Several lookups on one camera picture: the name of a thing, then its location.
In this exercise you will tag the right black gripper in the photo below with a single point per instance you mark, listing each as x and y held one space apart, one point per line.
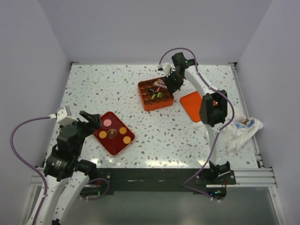
171 87

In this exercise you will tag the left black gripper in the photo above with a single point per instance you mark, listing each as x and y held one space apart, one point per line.
93 123

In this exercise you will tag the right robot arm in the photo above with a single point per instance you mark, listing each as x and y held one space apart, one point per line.
216 112

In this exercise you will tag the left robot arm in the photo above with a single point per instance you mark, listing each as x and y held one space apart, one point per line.
64 174

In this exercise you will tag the orange cookie left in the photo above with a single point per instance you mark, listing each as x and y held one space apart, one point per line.
102 134

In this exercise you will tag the orange compartment cookie box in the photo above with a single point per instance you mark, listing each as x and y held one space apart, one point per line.
150 104

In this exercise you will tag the red cookie tray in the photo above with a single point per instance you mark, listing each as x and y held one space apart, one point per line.
113 143

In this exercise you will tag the orange box lid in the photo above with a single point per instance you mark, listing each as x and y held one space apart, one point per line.
192 103

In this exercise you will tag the orange cookie upper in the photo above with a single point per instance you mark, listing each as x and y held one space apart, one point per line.
123 130

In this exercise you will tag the orange cookie lower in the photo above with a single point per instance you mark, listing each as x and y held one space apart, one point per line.
127 139

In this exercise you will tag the white crumpled plastic bag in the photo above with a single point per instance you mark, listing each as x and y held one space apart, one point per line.
239 132

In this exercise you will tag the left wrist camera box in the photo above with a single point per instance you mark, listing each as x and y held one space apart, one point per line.
64 116

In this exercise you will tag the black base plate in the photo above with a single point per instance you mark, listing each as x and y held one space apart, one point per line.
166 180

